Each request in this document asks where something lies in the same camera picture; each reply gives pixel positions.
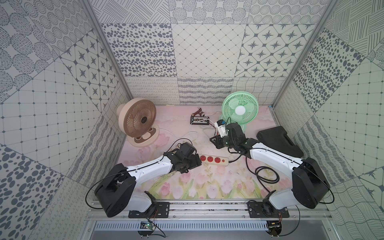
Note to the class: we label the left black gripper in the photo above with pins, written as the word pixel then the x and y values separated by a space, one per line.
pixel 193 160

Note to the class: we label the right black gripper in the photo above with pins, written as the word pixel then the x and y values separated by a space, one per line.
pixel 217 140

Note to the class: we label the cream red power strip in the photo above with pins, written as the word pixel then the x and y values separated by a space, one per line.
pixel 214 160

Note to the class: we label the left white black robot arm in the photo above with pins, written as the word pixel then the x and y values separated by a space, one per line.
pixel 117 191

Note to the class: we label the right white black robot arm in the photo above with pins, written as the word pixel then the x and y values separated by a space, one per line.
pixel 309 184

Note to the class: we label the green desk fan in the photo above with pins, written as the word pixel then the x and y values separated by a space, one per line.
pixel 240 107

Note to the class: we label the pink brown desk fan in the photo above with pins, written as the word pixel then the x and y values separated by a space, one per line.
pixel 136 119

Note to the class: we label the black charging board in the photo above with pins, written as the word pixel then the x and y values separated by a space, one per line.
pixel 196 120

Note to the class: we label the black plastic case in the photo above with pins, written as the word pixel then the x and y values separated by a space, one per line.
pixel 277 138

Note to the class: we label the left green circuit board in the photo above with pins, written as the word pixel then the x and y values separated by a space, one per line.
pixel 146 229

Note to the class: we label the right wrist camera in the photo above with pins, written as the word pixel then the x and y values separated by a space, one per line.
pixel 220 126

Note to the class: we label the aluminium mounting rail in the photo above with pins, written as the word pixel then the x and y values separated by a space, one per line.
pixel 237 209

